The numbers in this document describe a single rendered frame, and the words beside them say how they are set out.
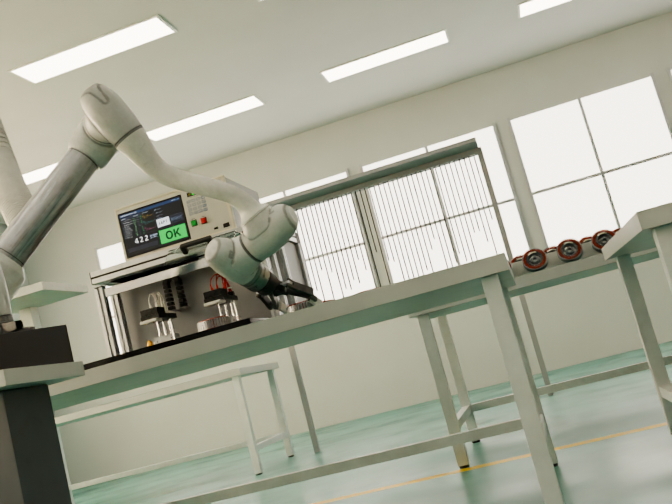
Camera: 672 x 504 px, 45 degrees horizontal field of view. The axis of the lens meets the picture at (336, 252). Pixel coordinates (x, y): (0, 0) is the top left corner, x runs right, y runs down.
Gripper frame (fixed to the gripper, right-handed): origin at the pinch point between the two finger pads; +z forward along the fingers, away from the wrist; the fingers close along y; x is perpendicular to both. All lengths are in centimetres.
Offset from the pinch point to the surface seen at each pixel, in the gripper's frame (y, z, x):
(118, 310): -77, -16, 13
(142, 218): -57, -28, 39
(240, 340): -5.9, -19.6, -18.7
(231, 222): -26.9, -12.3, 35.8
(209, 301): -34.3, -9.9, 7.3
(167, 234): -49, -22, 34
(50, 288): -126, -18, 36
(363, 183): -159, 227, 260
